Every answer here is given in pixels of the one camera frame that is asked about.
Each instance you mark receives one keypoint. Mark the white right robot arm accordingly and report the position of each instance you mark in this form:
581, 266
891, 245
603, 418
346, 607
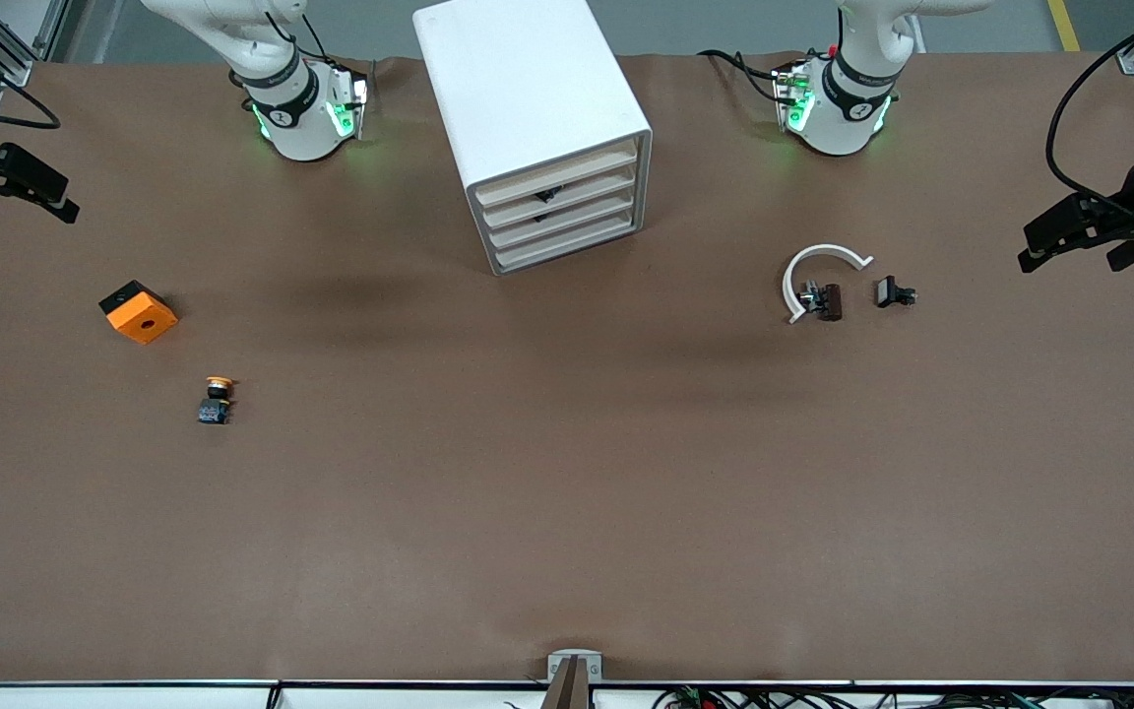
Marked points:
296, 123

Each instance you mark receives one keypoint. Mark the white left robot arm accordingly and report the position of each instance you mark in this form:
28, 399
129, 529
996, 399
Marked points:
838, 128

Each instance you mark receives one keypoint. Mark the white drawer holding red button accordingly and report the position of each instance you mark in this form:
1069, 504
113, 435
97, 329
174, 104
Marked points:
597, 186

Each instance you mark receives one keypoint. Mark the orange push button switch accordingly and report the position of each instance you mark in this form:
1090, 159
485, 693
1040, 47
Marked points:
214, 409

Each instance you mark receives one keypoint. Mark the orange and black box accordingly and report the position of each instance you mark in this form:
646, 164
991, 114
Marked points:
144, 320

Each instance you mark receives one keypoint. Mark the white table edge rail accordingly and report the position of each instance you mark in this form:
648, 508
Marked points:
134, 695

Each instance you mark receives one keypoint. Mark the empty white drawer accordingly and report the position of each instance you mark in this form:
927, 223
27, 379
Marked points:
597, 234

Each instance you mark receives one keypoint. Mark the white curved plastic piece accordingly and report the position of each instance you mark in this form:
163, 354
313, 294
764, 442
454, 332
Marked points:
826, 249

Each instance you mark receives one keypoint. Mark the white drawer holding green button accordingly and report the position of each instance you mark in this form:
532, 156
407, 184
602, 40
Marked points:
597, 210

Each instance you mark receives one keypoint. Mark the brown table cover sheet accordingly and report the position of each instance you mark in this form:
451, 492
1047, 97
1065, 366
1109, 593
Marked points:
567, 473

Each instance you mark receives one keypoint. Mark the white drawer holding orange button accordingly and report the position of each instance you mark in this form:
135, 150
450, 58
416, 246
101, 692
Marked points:
587, 165

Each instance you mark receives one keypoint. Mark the white drawer cabinet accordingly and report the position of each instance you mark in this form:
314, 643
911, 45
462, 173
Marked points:
518, 89

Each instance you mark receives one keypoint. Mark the small black electrical component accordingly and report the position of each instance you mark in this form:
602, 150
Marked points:
887, 291

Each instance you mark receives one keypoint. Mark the small brown electrical component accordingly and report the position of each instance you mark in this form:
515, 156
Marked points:
830, 301

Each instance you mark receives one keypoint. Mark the small metal bracket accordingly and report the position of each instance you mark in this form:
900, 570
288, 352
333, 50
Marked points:
557, 665

